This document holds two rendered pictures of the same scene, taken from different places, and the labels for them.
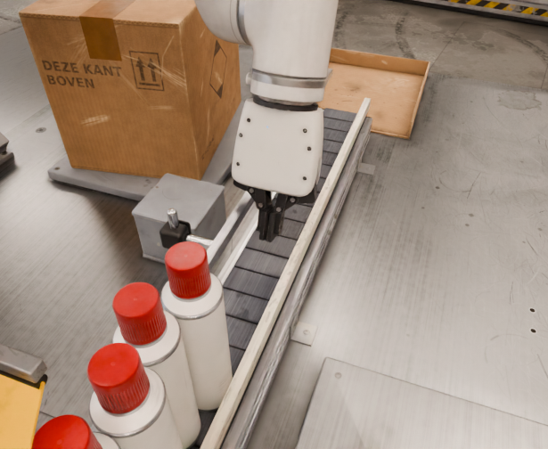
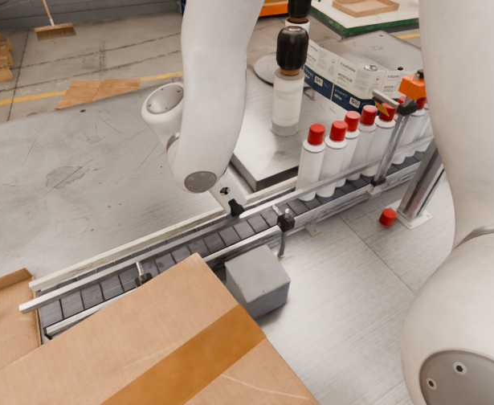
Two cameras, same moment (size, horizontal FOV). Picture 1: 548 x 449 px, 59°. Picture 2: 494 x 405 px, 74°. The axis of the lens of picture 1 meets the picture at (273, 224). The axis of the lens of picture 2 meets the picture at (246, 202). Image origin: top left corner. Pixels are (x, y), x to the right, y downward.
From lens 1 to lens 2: 0.88 m
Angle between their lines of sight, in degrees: 84
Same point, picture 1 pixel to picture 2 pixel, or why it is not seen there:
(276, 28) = not seen: hidden behind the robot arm
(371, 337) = not seen: hidden behind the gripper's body
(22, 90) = not seen: outside the picture
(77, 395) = (352, 244)
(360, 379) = (254, 169)
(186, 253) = (316, 128)
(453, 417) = (239, 149)
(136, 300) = (340, 123)
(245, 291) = (262, 218)
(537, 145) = not seen: outside the picture
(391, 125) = (16, 296)
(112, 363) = (353, 114)
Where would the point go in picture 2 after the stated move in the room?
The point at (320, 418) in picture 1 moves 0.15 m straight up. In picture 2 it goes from (276, 169) to (280, 123)
